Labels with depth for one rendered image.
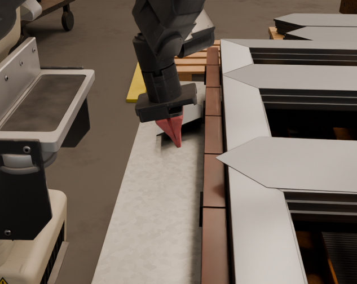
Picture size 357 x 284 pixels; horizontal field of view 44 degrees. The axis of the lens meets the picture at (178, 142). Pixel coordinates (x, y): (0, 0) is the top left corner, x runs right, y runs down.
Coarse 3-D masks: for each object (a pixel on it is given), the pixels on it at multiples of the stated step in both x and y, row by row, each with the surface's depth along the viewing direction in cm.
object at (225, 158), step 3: (225, 153) 85; (228, 153) 85; (219, 156) 84; (222, 156) 84; (225, 156) 84; (228, 156) 84; (231, 156) 84; (219, 159) 83; (222, 159) 83; (225, 159) 83; (228, 159) 83; (231, 159) 83; (225, 162) 82; (228, 162) 82; (231, 162) 82; (228, 165) 82; (231, 165) 82
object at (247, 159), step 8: (248, 144) 88; (256, 144) 88; (232, 152) 86; (240, 152) 86; (248, 152) 86; (256, 152) 86; (232, 160) 83; (240, 160) 83; (248, 160) 83; (256, 160) 83; (240, 168) 81; (248, 168) 81; (256, 168) 81; (264, 168) 81; (248, 176) 78; (256, 176) 78; (264, 176) 78; (264, 184) 76
